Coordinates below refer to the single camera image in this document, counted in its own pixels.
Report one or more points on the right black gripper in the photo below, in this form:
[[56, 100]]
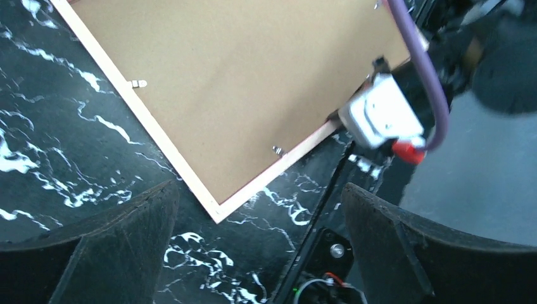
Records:
[[487, 48]]

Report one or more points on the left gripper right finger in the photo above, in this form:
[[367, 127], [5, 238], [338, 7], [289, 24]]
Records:
[[406, 258]]

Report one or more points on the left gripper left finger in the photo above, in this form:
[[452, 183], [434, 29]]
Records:
[[113, 257]]

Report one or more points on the pink wooden picture frame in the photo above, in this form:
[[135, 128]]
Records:
[[168, 142]]

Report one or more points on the brown cardboard backing board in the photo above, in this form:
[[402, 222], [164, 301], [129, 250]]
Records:
[[230, 84]]

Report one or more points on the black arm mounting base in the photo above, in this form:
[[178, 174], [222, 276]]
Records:
[[326, 248]]

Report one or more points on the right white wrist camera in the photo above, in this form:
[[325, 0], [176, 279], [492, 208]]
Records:
[[380, 114]]

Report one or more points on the metal frame retaining clip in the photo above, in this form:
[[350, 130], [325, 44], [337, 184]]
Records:
[[137, 83]]

